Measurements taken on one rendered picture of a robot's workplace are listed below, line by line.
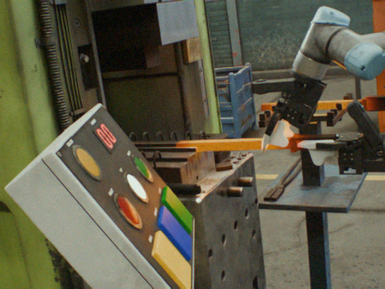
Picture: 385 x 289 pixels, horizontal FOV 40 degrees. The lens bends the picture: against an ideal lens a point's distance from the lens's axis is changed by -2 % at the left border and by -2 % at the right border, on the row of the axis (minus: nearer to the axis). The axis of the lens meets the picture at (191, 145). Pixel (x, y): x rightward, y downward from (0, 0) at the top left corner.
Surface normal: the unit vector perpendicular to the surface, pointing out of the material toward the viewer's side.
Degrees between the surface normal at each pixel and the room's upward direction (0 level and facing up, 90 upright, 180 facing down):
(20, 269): 90
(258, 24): 89
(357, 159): 90
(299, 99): 90
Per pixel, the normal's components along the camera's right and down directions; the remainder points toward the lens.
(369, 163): -0.43, 0.28
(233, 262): 0.90, -0.01
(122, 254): -0.01, 0.25
